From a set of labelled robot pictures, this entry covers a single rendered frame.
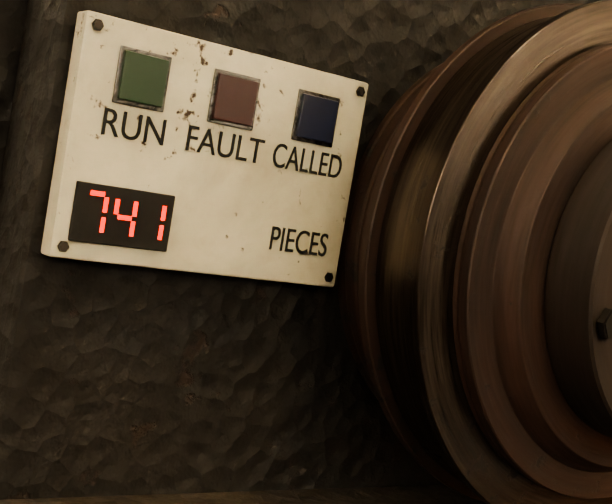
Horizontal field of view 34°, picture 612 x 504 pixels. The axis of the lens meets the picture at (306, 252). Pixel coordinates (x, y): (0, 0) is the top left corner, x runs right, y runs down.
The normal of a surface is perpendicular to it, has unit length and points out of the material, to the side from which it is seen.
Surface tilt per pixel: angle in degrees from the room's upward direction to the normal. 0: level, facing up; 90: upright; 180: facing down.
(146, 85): 90
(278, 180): 90
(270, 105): 90
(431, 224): 90
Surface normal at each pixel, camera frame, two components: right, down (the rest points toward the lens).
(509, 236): -0.47, -0.10
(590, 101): -0.11, -0.67
